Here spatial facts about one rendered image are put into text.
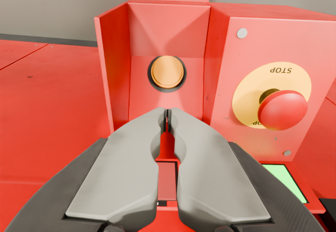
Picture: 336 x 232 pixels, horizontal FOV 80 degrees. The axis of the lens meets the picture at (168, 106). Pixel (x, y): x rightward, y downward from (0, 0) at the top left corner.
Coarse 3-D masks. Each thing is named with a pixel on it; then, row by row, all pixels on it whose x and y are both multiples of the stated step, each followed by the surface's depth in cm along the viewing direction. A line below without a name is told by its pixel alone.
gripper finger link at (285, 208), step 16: (240, 160) 8; (256, 160) 8; (256, 176) 8; (272, 176) 8; (256, 192) 7; (272, 192) 7; (288, 192) 7; (272, 208) 6; (288, 208) 6; (304, 208) 6; (240, 224) 6; (256, 224) 6; (272, 224) 6; (288, 224) 6; (304, 224) 6
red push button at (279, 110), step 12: (264, 96) 18; (276, 96) 16; (288, 96) 16; (300, 96) 16; (264, 108) 17; (276, 108) 16; (288, 108) 16; (300, 108) 16; (264, 120) 17; (276, 120) 17; (288, 120) 17; (300, 120) 17
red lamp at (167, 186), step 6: (156, 162) 23; (162, 168) 22; (168, 168) 22; (174, 168) 22; (162, 174) 21; (168, 174) 21; (174, 174) 21; (162, 180) 21; (168, 180) 21; (174, 180) 21; (162, 186) 20; (168, 186) 20; (174, 186) 20; (162, 192) 19; (168, 192) 19; (174, 192) 19; (162, 198) 19; (168, 198) 19; (174, 198) 19
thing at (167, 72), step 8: (168, 56) 24; (160, 64) 23; (168, 64) 23; (176, 64) 24; (152, 72) 24; (160, 72) 23; (168, 72) 23; (176, 72) 23; (160, 80) 23; (168, 80) 23; (176, 80) 23; (168, 88) 24
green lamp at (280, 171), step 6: (270, 168) 22; (276, 168) 22; (282, 168) 23; (276, 174) 22; (282, 174) 22; (288, 174) 22; (282, 180) 21; (288, 180) 21; (288, 186) 21; (294, 186) 21; (294, 192) 20; (300, 198) 19
